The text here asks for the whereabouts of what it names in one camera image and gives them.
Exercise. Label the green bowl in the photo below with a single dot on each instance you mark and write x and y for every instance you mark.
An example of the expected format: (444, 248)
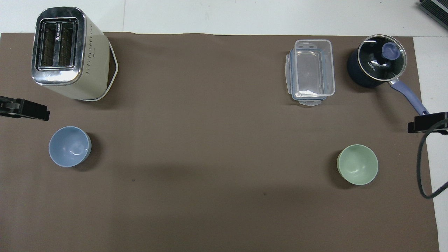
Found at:
(357, 164)

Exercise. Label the blue bowl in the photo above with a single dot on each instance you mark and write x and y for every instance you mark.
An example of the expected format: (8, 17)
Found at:
(69, 146)

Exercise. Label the clear container lid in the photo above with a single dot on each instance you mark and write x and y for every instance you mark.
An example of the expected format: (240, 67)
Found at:
(289, 73)

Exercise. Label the clear plastic container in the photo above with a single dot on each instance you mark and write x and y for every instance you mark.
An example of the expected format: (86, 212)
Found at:
(312, 68)

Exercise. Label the dark blue saucepan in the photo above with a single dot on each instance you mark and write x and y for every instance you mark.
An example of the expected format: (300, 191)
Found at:
(360, 75)

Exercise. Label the cream and chrome toaster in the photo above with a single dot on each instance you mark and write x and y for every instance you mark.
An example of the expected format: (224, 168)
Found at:
(71, 57)

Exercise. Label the glass pot lid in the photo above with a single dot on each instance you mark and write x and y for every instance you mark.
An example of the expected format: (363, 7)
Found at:
(381, 57)

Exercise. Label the black stand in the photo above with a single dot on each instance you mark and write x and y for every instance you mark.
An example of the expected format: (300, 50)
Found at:
(24, 108)
(428, 123)

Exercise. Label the grey device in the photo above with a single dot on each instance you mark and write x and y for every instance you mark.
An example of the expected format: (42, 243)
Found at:
(435, 8)

